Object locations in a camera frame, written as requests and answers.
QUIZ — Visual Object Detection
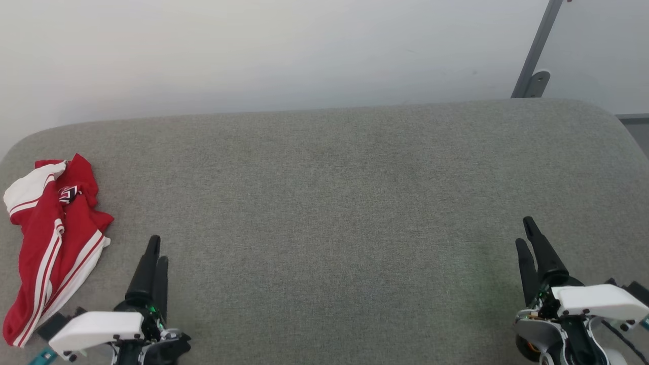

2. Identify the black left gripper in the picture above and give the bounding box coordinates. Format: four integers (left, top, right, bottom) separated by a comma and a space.
113, 235, 191, 365

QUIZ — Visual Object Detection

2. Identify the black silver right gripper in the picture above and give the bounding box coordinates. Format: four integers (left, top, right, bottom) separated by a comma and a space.
515, 216, 609, 365

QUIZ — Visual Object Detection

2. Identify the red and white shirt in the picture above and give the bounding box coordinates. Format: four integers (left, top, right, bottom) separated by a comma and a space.
3, 154, 114, 348

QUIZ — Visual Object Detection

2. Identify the grey fabric sofa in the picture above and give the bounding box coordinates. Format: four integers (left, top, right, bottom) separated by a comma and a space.
0, 98, 649, 365

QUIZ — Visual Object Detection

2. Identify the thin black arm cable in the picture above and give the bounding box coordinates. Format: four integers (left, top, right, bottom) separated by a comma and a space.
601, 319, 649, 365

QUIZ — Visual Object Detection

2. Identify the grey metal post bracket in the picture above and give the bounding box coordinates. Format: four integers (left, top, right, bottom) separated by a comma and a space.
525, 70, 551, 98

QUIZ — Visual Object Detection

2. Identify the grey metal post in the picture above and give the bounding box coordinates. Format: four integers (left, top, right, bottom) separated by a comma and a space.
511, 0, 564, 98

